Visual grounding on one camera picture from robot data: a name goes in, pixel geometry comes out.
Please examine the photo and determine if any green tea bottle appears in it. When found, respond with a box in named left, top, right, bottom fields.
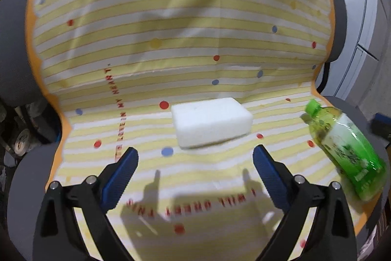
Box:
left=305, top=99, right=387, bottom=202

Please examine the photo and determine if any white foam block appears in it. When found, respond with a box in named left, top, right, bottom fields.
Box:
left=171, top=97, right=253, bottom=148

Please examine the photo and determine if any grey office chair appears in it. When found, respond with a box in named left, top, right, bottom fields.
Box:
left=0, top=0, right=391, bottom=261

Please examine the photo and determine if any grey refrigerator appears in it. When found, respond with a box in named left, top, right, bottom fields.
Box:
left=322, top=0, right=390, bottom=105

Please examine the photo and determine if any yellow striped dotted cloth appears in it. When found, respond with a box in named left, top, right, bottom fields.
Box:
left=24, top=0, right=382, bottom=261

